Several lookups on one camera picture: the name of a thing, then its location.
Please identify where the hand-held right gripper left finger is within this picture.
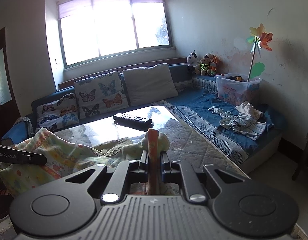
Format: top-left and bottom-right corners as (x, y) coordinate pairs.
(64, 151), (150, 202)

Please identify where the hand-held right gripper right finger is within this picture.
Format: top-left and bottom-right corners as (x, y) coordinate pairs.
(161, 152), (247, 202)

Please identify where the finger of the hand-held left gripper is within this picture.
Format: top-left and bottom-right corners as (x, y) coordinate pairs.
(20, 149), (47, 166)

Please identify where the pastel patterned child's jacket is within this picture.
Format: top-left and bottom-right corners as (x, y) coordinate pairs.
(0, 127), (170, 198)

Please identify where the blue cloth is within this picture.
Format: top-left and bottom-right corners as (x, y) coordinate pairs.
(1, 122), (30, 145)

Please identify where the grey cloth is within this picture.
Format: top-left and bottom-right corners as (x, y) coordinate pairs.
(14, 116), (33, 137)

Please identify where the black remote control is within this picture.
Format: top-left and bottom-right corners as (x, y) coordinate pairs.
(113, 113), (153, 131)

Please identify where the long butterfly print pillow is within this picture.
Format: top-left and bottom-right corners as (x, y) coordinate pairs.
(36, 92), (79, 132)

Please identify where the blue patterned sofa cover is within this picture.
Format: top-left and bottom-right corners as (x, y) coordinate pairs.
(166, 76), (285, 165)

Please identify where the dark wooden door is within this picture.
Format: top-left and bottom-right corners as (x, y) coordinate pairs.
(0, 27), (20, 120)

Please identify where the small white bunny toy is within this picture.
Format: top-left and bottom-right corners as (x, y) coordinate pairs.
(208, 106), (231, 117)

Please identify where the plain grey pillow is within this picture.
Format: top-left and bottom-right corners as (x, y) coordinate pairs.
(123, 63), (179, 107)

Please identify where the square butterfly print pillow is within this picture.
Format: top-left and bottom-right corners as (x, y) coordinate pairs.
(74, 71), (127, 119)

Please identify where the striped white garment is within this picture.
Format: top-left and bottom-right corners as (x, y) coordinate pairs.
(219, 112), (266, 140)

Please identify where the dark blue sofa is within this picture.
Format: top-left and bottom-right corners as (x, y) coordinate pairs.
(2, 64), (285, 173)

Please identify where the clear plastic storage box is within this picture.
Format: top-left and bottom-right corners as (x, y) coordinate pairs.
(214, 73), (261, 107)

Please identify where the black and white plush toy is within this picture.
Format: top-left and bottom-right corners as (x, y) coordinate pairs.
(186, 50), (200, 75)

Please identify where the orange fox plush toy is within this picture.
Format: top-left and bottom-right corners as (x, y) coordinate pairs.
(209, 54), (220, 77)

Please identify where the large window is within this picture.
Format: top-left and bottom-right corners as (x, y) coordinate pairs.
(45, 0), (177, 72)

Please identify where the purple roller blind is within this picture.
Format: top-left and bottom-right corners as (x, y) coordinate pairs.
(58, 0), (165, 19)

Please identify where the colourful pinwheel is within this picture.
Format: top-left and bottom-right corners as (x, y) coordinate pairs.
(246, 24), (273, 82)

